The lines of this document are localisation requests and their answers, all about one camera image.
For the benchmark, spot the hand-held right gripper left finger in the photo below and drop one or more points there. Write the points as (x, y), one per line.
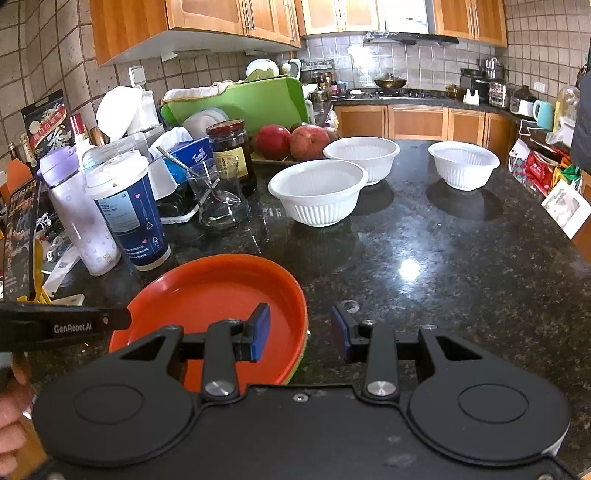
(261, 332)

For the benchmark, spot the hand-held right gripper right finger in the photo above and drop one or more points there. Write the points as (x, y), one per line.
(340, 333)

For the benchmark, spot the orange plate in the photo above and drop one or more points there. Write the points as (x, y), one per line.
(207, 300)

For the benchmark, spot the white ribbed bowl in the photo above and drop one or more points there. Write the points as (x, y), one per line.
(318, 194)
(362, 159)
(464, 166)

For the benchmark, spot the person's left hand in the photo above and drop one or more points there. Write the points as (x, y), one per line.
(14, 424)

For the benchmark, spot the yellow phone stand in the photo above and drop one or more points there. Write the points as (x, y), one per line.
(39, 272)

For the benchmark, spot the phone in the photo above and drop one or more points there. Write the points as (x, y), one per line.
(18, 244)

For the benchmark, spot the purple water bottle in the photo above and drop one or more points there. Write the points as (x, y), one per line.
(81, 221)

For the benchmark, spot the blue paper cup white lid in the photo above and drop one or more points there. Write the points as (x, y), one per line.
(134, 217)

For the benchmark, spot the clear plastic box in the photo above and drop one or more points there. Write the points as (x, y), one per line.
(115, 147)

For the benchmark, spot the dark sauce jar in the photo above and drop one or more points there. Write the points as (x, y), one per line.
(233, 147)

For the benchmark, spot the blue tissue pack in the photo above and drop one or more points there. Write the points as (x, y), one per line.
(194, 154)

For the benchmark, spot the metal spoon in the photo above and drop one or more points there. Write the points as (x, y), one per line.
(178, 161)

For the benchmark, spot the red apple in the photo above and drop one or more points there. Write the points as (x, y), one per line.
(272, 142)
(309, 143)

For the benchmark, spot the brown kiwi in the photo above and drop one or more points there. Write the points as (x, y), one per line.
(331, 134)

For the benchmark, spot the black tea packet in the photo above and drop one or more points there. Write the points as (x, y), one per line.
(46, 124)

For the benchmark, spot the purple hanging cloth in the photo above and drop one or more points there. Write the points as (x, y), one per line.
(331, 120)

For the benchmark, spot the white lidded container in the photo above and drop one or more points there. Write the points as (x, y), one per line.
(205, 122)

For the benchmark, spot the wooden lower cabinets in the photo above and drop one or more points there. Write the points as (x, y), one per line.
(415, 122)

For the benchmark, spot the wooden cabinets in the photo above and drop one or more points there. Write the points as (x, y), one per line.
(207, 18)
(415, 122)

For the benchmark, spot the green cutting board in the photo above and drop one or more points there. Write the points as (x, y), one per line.
(258, 104)

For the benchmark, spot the patterned gift bag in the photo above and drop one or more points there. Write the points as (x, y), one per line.
(519, 161)

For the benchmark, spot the red snack bag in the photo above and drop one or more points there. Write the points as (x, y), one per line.
(538, 173)

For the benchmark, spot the wok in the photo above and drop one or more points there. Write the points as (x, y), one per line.
(390, 83)

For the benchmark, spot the white window box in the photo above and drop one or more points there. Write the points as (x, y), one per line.
(568, 207)

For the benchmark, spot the mint green mug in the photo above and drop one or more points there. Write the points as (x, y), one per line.
(544, 115)

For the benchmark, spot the range hood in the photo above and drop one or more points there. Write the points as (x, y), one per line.
(411, 39)

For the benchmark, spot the wooden upper cabinets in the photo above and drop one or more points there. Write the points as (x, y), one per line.
(207, 18)

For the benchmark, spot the white wall socket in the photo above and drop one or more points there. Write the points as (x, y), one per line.
(136, 76)

